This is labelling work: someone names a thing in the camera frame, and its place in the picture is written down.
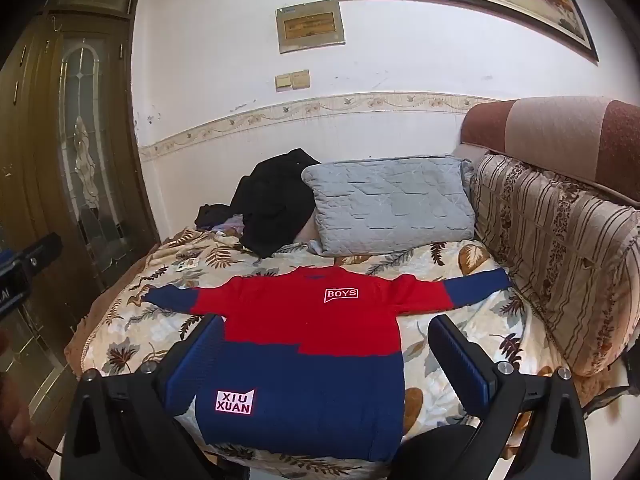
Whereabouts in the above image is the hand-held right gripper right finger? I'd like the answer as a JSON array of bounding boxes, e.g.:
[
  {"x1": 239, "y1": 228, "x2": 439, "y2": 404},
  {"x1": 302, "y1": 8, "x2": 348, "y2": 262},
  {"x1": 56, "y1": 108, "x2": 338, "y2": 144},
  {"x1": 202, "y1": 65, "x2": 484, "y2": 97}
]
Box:
[{"x1": 427, "y1": 314, "x2": 592, "y2": 480}]

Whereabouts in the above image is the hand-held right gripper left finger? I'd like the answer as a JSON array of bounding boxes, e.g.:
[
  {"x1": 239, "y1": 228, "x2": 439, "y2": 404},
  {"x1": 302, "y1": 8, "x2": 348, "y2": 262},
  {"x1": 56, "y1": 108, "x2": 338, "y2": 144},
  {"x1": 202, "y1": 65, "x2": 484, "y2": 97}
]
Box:
[{"x1": 65, "y1": 312, "x2": 251, "y2": 480}]

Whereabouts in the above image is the red and blue sweater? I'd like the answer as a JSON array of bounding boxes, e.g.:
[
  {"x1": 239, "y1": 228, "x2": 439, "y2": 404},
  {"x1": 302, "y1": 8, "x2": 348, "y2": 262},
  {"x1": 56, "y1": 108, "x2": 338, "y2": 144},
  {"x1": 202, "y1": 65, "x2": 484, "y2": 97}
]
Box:
[{"x1": 141, "y1": 266, "x2": 512, "y2": 462}]

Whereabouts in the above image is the leaf-print blanket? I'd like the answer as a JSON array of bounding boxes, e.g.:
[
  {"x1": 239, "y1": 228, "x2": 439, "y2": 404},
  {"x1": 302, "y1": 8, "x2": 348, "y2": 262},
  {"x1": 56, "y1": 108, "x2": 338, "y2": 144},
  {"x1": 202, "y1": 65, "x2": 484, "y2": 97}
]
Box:
[{"x1": 65, "y1": 227, "x2": 616, "y2": 480}]

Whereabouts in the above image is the purple cloth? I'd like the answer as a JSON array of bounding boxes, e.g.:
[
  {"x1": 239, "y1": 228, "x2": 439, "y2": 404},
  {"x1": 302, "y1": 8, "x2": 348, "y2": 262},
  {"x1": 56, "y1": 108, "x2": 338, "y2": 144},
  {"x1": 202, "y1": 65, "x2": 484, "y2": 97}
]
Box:
[{"x1": 212, "y1": 215, "x2": 247, "y2": 237}]

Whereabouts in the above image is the striped floral back cushion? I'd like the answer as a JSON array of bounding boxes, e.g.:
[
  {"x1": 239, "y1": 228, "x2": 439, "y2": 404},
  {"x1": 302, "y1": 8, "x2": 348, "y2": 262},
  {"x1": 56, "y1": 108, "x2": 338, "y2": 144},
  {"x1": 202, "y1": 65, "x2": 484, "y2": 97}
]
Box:
[{"x1": 470, "y1": 152, "x2": 640, "y2": 378}]

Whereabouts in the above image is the grey quilted pillow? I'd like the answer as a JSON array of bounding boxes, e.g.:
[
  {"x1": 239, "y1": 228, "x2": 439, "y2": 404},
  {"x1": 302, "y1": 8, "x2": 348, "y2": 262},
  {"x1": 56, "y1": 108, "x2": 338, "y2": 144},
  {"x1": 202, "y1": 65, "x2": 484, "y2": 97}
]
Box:
[{"x1": 301, "y1": 154, "x2": 477, "y2": 257}]

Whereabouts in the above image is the wooden door with glass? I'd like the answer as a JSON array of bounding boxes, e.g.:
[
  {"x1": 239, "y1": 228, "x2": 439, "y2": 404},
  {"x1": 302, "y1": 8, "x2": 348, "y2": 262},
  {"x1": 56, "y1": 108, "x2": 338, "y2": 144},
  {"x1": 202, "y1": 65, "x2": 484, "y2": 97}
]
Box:
[{"x1": 0, "y1": 0, "x2": 162, "y2": 480}]

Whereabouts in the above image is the black garment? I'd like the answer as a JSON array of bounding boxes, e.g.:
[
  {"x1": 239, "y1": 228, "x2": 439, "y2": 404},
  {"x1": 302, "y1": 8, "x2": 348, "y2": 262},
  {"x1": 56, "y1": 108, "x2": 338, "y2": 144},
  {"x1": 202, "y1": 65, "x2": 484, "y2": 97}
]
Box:
[{"x1": 194, "y1": 148, "x2": 322, "y2": 259}]

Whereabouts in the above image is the brown and pink headboard cover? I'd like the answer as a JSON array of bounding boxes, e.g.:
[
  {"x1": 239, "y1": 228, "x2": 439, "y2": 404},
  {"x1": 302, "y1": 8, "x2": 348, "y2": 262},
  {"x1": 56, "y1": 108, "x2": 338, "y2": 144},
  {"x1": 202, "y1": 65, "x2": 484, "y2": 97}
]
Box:
[{"x1": 452, "y1": 96, "x2": 640, "y2": 208}]

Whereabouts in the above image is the framed wall plaque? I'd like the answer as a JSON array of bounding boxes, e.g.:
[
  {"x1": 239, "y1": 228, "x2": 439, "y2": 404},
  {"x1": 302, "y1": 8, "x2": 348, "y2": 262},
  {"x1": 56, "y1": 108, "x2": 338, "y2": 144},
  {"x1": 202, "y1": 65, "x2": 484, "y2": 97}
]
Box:
[{"x1": 275, "y1": 0, "x2": 346, "y2": 55}]

